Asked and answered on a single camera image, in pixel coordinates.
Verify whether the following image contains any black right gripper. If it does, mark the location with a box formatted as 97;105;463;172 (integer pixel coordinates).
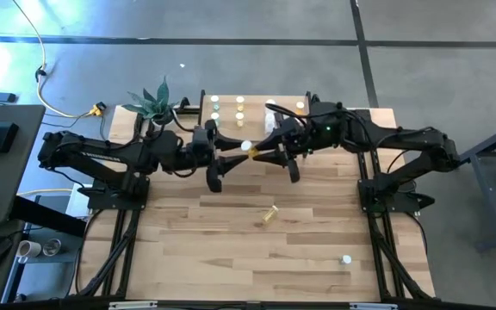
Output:
251;115;313;184

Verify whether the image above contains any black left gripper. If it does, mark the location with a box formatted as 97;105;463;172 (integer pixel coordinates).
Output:
189;120;251;194

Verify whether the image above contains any green plant in white pot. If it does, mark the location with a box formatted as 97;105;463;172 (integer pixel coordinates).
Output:
121;76;180;126

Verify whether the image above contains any blue-grey metal cart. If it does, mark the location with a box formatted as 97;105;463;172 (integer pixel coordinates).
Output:
445;116;496;253

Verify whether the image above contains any black desk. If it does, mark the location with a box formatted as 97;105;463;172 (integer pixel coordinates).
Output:
0;104;88;307

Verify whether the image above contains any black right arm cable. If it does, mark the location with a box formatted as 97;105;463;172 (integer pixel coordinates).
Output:
266;102;303;121

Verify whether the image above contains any yellow extension cable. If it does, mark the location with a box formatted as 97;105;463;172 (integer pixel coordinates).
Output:
12;0;107;120
16;187;77;197

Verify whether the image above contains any black aluminium rig frame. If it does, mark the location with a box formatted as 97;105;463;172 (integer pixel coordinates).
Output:
69;89;437;310

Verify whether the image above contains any silver frame bracket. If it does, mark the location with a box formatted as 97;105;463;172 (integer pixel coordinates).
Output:
108;301;158;310
349;302;399;310

